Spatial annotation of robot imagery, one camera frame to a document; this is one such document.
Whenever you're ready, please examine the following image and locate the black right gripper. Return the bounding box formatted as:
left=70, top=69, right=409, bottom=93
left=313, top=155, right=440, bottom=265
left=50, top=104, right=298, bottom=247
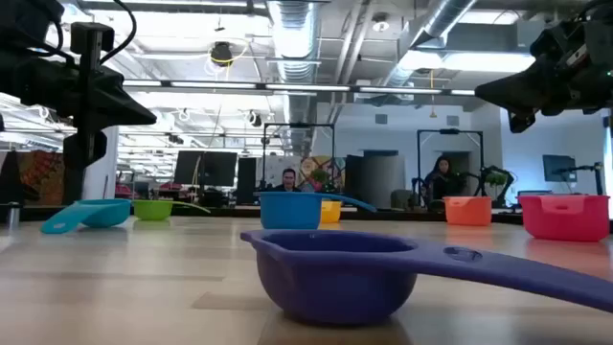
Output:
left=475, top=18, right=613, bottom=134

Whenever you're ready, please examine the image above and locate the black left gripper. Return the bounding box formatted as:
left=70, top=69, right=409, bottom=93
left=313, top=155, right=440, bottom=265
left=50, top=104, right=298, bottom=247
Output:
left=13, top=21, right=158, bottom=169

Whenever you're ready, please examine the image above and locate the teal measuring cup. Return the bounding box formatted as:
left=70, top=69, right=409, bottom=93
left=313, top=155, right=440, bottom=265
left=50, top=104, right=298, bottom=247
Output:
left=39, top=198, right=132, bottom=236

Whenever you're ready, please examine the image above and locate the green measuring cup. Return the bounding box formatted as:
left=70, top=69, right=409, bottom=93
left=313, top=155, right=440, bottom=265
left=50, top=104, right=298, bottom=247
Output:
left=132, top=198, right=212, bottom=222

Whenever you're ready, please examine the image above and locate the orange measuring cup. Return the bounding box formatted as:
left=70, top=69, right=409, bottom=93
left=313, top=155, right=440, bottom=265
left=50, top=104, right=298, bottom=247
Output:
left=443, top=195, right=493, bottom=227

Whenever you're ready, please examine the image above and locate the pink measuring cup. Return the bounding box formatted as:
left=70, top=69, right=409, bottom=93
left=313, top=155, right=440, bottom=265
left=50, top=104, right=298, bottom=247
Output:
left=517, top=194, right=611, bottom=242

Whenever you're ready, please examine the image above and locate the blue measuring cup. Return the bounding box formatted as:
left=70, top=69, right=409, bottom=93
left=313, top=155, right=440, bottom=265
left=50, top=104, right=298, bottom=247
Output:
left=259, top=191, right=378, bottom=231

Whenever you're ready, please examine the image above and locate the yellow measuring cup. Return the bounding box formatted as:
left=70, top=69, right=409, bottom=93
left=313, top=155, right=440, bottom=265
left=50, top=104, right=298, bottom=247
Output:
left=319, top=199, right=343, bottom=224

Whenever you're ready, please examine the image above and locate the indigo measuring cup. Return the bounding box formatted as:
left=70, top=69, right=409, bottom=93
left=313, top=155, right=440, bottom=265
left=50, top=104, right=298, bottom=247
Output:
left=239, top=228, right=613, bottom=327

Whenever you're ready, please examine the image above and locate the white pillar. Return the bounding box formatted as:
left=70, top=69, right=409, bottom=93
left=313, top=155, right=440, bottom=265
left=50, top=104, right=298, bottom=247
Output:
left=80, top=125, right=120, bottom=205

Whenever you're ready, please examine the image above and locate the small green potted plant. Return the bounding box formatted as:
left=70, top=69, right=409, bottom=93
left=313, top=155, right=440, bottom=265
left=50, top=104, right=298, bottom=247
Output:
left=484, top=170, right=510, bottom=191

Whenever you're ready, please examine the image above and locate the colourful patterned tapestry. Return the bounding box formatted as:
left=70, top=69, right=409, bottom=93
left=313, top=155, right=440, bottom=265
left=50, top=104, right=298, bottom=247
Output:
left=16, top=150, right=66, bottom=206

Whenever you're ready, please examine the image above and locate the black double monitor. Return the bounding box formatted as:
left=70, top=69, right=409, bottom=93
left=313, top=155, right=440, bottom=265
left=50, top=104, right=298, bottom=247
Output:
left=173, top=150, right=238, bottom=188

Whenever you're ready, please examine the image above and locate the person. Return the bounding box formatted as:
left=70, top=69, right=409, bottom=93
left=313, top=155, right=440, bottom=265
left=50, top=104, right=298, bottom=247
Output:
left=272, top=167, right=303, bottom=194
left=422, top=155, right=468, bottom=210

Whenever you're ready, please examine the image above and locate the black tall panel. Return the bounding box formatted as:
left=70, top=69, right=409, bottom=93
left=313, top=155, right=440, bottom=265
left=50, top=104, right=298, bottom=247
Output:
left=238, top=156, right=258, bottom=205

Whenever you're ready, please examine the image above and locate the silver metal cylinder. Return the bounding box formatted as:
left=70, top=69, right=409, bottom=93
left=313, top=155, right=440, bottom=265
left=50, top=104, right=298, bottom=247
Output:
left=6, top=201, right=22, bottom=230

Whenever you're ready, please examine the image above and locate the grey cabinet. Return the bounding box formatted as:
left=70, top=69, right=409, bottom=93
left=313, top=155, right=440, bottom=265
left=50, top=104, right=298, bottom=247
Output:
left=361, top=149, right=408, bottom=210

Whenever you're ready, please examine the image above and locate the long ceiling light strip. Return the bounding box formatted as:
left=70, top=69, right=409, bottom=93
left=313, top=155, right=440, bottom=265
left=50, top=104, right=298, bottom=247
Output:
left=122, top=79, right=476, bottom=97

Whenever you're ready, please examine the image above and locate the colourful mural panel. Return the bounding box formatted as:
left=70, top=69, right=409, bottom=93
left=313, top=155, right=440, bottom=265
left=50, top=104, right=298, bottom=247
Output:
left=299, top=155, right=347, bottom=194

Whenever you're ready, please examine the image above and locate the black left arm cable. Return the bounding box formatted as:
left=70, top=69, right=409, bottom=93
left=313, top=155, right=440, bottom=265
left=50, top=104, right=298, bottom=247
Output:
left=98, top=0, right=139, bottom=66

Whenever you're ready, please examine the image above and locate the black rig frame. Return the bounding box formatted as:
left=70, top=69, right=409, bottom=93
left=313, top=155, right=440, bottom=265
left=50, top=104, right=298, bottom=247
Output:
left=416, top=127, right=485, bottom=197
left=261, top=122, right=336, bottom=193

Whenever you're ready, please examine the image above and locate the black ceiling camera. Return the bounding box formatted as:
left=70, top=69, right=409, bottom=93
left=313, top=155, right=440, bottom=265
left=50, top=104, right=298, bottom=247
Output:
left=209, top=40, right=235, bottom=67

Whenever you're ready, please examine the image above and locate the black metal table frame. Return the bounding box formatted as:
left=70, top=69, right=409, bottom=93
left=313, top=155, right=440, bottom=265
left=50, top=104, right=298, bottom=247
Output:
left=0, top=203, right=613, bottom=236

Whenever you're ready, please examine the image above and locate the silver ribbed ceiling duct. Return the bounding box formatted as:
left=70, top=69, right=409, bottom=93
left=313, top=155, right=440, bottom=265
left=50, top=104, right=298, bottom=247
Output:
left=266, top=0, right=321, bottom=154

